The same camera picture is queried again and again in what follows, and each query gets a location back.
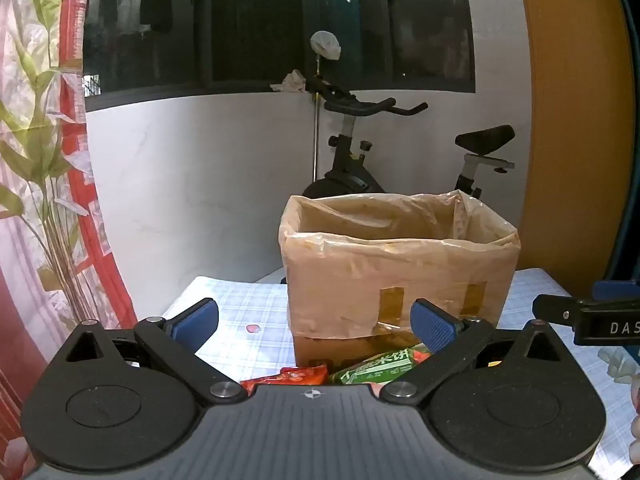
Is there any person's right hand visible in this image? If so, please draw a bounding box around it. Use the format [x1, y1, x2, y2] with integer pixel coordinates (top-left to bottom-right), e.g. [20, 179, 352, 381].
[597, 347, 640, 463]

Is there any dark glass window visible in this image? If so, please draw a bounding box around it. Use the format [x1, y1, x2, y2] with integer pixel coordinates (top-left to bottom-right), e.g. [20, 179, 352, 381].
[82, 0, 477, 99]

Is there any brown cardboard box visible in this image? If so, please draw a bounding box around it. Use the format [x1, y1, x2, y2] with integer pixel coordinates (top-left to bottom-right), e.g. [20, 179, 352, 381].
[278, 190, 522, 367]

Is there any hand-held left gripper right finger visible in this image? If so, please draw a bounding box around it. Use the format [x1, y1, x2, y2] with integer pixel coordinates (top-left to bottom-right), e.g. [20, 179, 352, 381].
[380, 298, 563, 402]

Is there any floral leaf print curtain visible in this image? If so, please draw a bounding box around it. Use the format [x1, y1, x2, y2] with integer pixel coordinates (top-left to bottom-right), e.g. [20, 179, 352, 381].
[0, 0, 139, 461]

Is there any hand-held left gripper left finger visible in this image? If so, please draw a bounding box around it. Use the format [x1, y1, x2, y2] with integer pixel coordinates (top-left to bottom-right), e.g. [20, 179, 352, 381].
[62, 298, 248, 403]

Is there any orange wooden cabinet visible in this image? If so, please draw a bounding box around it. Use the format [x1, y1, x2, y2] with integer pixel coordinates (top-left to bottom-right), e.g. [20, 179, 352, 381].
[515, 0, 627, 301]

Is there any white crumpled cloth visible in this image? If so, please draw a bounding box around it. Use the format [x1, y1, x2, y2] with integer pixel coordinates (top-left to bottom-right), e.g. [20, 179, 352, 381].
[270, 69, 307, 94]

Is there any white plastic bag on pole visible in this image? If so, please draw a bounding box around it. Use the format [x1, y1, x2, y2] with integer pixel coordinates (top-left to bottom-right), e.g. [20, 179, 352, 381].
[310, 30, 343, 61]

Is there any dark blue panel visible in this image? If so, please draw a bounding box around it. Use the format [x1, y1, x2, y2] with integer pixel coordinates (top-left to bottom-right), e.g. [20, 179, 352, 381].
[612, 0, 640, 282]

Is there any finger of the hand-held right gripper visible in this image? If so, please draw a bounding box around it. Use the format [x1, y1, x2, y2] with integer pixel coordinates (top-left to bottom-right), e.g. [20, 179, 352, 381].
[532, 294, 640, 346]
[592, 280, 640, 302]

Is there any thin metal pole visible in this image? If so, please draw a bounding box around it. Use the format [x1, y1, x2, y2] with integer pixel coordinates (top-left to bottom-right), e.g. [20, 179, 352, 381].
[312, 55, 322, 183]

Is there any red snack packet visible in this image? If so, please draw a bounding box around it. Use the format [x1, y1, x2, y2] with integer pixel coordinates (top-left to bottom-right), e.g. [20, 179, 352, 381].
[240, 365, 330, 397]

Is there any black exercise bike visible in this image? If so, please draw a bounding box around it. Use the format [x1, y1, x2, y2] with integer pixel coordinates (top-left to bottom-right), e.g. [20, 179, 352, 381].
[300, 76, 516, 202]

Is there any green snack packet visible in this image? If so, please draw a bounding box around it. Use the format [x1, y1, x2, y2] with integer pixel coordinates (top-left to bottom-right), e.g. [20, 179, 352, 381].
[328, 344, 432, 387]

